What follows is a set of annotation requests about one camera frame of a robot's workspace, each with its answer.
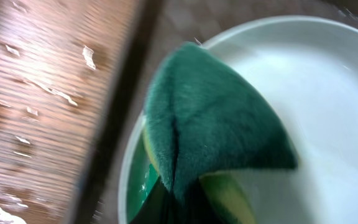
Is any green yellow sponge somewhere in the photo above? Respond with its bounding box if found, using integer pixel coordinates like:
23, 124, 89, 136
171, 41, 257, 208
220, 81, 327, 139
133, 42, 298, 223

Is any white plate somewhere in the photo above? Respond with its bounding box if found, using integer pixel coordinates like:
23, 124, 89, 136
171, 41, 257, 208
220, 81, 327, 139
117, 15, 358, 224

